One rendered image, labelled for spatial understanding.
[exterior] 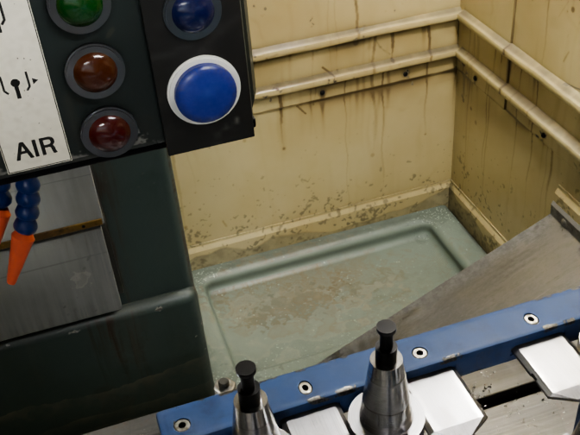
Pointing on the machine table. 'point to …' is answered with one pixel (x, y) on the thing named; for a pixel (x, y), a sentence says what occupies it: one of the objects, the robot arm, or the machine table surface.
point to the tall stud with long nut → (223, 386)
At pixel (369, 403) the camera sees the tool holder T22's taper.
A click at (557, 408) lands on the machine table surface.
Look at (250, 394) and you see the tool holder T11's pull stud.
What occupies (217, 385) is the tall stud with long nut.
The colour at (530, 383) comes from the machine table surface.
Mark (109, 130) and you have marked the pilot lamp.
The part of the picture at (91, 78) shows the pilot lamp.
